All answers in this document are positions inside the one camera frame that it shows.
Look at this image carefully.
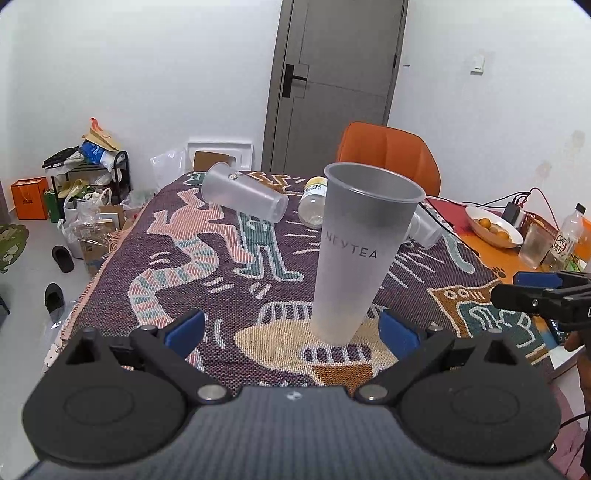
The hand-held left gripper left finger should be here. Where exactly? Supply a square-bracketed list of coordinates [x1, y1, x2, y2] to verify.
[58, 308, 232, 407]

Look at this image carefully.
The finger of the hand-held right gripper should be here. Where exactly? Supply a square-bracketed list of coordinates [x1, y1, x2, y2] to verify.
[513, 271, 591, 292]
[490, 283, 561, 320]

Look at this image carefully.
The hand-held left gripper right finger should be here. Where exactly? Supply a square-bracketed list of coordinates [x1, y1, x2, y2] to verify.
[353, 309, 529, 407]

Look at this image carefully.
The tall frosted plastic cup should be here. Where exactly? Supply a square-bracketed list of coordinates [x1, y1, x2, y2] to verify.
[310, 161, 426, 346]

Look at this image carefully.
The small frosted plastic cup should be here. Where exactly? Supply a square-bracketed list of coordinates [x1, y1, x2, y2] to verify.
[405, 205, 444, 248]

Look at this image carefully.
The person's right hand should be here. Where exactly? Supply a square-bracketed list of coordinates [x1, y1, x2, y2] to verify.
[564, 329, 586, 355]

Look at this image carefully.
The clear glass tumbler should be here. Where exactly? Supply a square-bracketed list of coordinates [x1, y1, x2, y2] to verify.
[518, 223, 553, 269]

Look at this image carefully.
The clear plastic bottle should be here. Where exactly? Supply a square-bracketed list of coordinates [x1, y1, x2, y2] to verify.
[542, 203, 589, 273]

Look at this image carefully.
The orange basket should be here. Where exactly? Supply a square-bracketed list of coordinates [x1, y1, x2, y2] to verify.
[522, 211, 562, 232]

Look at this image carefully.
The white bowl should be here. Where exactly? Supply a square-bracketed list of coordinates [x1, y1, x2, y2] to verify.
[465, 205, 525, 249]

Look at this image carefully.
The printed woven blanket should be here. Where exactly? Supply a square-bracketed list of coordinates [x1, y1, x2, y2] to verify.
[41, 170, 555, 393]

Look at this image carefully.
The red folder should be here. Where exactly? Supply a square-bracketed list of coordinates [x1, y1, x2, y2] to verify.
[425, 196, 482, 241]

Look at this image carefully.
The open cardboard box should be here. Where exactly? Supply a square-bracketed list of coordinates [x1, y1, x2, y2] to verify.
[78, 205, 126, 274]

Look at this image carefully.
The black slipper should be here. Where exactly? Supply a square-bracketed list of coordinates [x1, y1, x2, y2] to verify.
[44, 282, 66, 315]
[51, 245, 75, 274]

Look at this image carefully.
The clear jar with yellow lid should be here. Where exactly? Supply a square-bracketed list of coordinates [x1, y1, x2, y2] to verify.
[298, 178, 329, 228]

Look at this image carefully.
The white plastic bag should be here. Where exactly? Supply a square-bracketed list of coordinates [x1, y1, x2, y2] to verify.
[62, 187, 112, 223]

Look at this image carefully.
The clear plastic bag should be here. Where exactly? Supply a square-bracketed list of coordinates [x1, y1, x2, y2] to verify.
[150, 148, 188, 193]

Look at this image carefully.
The black shelf rack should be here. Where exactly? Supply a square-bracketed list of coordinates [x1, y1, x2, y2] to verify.
[44, 150, 131, 223]

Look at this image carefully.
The brown cardboard box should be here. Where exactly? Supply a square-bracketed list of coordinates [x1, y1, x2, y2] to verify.
[193, 151, 232, 173]

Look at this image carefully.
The orange chair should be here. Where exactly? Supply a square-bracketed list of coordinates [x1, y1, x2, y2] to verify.
[336, 122, 441, 198]

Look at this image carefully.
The green bag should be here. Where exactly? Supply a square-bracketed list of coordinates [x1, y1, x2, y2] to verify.
[44, 189, 64, 223]

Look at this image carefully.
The green floor mat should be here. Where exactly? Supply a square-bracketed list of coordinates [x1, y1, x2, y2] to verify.
[0, 224, 30, 274]

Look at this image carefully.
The white board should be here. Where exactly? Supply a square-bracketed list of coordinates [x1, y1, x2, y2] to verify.
[187, 136, 254, 174]

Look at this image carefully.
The blue and white bag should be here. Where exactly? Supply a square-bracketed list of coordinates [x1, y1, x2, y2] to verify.
[80, 141, 117, 168]

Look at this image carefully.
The orange paper bag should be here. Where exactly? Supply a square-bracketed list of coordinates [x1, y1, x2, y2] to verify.
[10, 177, 49, 220]

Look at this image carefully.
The tan paper bag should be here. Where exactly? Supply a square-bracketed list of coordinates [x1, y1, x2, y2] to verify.
[83, 117, 123, 153]

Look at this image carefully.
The grey door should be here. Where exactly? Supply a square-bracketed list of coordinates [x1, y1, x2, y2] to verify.
[261, 0, 409, 174]

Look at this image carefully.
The black cable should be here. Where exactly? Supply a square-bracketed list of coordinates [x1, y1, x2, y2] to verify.
[455, 194, 514, 209]

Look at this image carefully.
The black door handle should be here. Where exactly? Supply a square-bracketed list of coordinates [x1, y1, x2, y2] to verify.
[281, 65, 309, 99]

